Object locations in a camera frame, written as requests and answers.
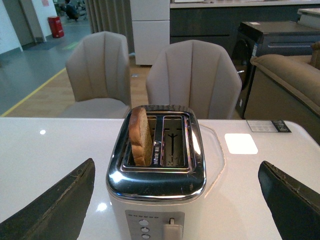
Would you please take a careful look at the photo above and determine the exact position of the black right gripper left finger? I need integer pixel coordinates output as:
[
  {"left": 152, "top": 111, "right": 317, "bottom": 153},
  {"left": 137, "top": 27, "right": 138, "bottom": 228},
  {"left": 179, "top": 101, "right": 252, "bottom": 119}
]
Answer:
[{"left": 0, "top": 158, "right": 96, "bottom": 240}]

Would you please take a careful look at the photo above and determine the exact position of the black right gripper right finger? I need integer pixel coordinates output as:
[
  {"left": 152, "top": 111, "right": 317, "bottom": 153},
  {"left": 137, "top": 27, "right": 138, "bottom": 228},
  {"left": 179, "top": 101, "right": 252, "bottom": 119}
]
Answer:
[{"left": 258, "top": 161, "right": 320, "bottom": 240}]

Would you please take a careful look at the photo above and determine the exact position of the brown bread slice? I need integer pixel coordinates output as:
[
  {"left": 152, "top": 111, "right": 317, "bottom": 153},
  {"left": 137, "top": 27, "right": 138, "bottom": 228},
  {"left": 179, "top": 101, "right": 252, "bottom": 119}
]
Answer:
[{"left": 128, "top": 106, "right": 153, "bottom": 166}]

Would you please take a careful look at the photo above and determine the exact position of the black white table label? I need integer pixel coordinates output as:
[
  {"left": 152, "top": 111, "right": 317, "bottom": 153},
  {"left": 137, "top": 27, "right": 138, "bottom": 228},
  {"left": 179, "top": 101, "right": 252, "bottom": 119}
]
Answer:
[{"left": 246, "top": 120, "right": 291, "bottom": 133}]

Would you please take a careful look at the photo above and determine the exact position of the white chrome two-slot toaster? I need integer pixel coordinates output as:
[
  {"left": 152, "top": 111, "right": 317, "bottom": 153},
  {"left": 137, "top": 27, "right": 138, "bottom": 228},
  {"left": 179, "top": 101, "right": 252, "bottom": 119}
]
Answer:
[{"left": 106, "top": 105, "right": 207, "bottom": 240}]

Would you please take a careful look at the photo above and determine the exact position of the beige sofa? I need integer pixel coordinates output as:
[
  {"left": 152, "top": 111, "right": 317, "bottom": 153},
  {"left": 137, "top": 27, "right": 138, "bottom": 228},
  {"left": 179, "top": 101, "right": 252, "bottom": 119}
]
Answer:
[{"left": 244, "top": 42, "right": 320, "bottom": 143}]

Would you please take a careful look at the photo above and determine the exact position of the beige chair left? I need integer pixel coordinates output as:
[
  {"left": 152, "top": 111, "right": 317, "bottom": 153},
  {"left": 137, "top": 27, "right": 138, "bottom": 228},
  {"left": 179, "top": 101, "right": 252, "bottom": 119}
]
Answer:
[{"left": 60, "top": 31, "right": 132, "bottom": 119}]

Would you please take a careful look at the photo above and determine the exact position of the beige chair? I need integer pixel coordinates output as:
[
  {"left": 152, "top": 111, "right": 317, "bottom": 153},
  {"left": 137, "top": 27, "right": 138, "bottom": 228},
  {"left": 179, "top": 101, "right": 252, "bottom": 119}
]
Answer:
[
  {"left": 60, "top": 31, "right": 132, "bottom": 119},
  {"left": 146, "top": 40, "right": 242, "bottom": 120}
]

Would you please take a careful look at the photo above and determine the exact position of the beige chair right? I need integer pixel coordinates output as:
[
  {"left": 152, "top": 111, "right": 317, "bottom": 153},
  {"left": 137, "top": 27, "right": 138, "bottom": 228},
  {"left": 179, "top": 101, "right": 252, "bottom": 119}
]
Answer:
[{"left": 146, "top": 40, "right": 242, "bottom": 120}]

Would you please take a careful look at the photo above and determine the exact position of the black washing machine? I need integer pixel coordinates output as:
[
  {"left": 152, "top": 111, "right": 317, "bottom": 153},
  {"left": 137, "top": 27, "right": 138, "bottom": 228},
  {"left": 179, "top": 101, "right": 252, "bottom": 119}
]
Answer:
[{"left": 231, "top": 21, "right": 320, "bottom": 118}]

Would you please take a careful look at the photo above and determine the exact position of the red bin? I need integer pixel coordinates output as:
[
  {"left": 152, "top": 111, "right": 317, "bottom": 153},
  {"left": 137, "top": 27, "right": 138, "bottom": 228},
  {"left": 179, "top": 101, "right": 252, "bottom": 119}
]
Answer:
[{"left": 47, "top": 16, "right": 64, "bottom": 38}]

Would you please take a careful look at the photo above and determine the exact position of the dark kitchen counter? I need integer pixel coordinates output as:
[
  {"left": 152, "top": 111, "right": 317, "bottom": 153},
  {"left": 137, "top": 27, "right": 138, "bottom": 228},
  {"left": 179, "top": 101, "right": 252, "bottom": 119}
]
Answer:
[{"left": 169, "top": 0, "right": 320, "bottom": 54}]

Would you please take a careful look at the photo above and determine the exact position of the crouching person in background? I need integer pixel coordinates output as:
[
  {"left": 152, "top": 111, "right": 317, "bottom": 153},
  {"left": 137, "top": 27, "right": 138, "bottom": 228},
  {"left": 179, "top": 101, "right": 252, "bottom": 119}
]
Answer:
[{"left": 64, "top": 0, "right": 80, "bottom": 22}]

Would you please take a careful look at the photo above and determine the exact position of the grey curtain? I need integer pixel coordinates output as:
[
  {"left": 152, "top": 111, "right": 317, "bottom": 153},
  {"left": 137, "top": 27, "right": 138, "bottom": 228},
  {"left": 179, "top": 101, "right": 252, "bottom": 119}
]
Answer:
[{"left": 85, "top": 0, "right": 135, "bottom": 53}]

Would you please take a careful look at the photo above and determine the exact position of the white cabinet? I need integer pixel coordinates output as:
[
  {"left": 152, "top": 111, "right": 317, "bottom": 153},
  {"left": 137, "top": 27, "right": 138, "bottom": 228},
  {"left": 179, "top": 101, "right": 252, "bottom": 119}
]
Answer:
[{"left": 130, "top": 0, "right": 170, "bottom": 66}]

